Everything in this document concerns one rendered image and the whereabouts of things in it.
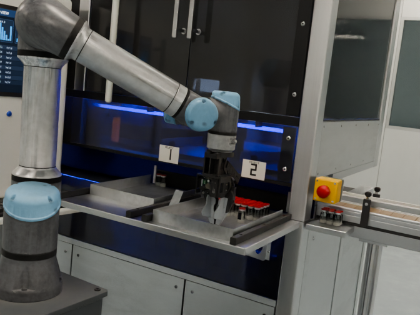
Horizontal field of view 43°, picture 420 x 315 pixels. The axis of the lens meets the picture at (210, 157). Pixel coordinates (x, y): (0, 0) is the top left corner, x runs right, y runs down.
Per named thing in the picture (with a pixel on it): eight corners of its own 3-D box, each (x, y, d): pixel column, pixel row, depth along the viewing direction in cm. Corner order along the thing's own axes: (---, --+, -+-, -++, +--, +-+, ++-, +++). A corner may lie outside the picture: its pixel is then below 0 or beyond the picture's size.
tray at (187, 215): (210, 204, 182) (212, 194, 182) (281, 220, 170) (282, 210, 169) (152, 220, 153) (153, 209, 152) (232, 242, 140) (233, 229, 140)
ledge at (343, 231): (318, 221, 182) (319, 216, 182) (356, 229, 176) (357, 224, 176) (304, 229, 170) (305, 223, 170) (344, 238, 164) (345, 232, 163)
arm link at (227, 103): (205, 89, 140) (236, 92, 142) (201, 130, 141) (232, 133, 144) (213, 90, 132) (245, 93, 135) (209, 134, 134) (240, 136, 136)
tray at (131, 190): (149, 183, 208) (150, 174, 208) (206, 195, 196) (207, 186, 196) (89, 194, 179) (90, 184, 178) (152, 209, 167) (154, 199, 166)
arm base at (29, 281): (20, 309, 109) (23, 262, 107) (-25, 287, 117) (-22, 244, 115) (76, 289, 121) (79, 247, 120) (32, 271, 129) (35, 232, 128)
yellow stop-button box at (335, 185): (319, 197, 174) (322, 175, 173) (340, 201, 170) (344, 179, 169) (312, 200, 167) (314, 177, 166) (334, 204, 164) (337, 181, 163)
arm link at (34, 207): (-3, 254, 110) (0, 190, 109) (4, 235, 123) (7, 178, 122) (57, 255, 114) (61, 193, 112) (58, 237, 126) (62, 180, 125)
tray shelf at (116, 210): (139, 185, 211) (139, 180, 211) (307, 223, 178) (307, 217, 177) (47, 202, 169) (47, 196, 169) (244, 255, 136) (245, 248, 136)
